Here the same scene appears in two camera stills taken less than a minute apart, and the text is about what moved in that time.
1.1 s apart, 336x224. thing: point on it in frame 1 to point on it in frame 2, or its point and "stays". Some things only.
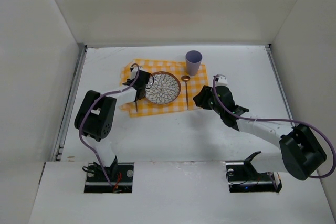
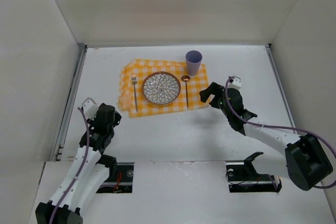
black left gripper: [141, 93] to [115, 118]
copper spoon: [186, 78] stays
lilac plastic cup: [193, 59] stays
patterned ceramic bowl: [166, 89] stays
